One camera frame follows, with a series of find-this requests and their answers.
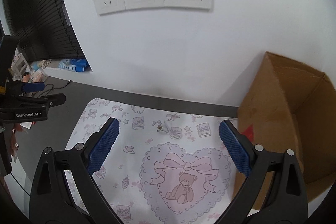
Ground black window blinds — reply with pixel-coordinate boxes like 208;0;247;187
0;0;90;64

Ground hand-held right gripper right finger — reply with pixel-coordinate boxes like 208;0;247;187
219;119;307;224

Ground thin black cable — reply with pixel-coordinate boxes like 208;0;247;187
34;79;72;95

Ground blue tissue package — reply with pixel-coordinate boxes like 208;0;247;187
58;58;88;73

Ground brown cardboard box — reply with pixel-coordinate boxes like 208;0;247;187
231;51;336;211

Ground pink storage box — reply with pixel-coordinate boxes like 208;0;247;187
29;72;48;83

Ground pink printed desk mat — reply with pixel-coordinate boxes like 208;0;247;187
64;98;238;224

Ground white charging cable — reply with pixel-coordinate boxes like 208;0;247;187
155;120;182;139

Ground clear drawer organizer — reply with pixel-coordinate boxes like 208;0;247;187
13;55;29;78

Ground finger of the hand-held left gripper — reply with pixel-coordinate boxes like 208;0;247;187
16;93;66;108
20;81;46;94

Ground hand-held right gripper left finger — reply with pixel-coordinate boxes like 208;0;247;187
29;117;121;224

